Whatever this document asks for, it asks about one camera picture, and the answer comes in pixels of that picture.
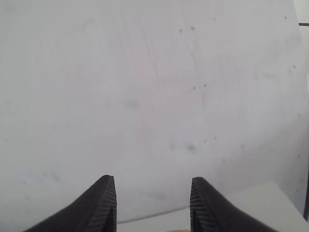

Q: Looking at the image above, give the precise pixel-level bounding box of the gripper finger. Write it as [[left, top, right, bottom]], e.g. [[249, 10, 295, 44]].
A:
[[189, 176, 280, 232], [23, 174, 118, 232]]

